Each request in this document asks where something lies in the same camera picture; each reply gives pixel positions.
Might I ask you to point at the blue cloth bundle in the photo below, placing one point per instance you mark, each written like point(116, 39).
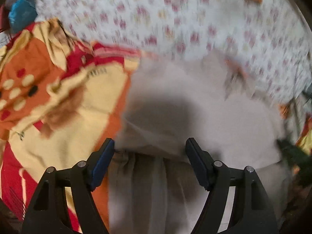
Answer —
point(22, 12)

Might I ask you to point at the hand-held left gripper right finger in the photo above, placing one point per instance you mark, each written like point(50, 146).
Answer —
point(198, 162)

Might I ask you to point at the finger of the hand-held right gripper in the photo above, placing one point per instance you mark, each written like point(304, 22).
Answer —
point(295, 154)

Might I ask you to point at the floral bed sheet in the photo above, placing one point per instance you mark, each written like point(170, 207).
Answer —
point(190, 22)

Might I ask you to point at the beige garment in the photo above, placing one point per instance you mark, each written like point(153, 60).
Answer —
point(175, 87)

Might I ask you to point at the orange red cartoon blanket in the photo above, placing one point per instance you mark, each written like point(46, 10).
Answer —
point(80, 117)

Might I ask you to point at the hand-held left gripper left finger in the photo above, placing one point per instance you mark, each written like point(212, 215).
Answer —
point(103, 162)

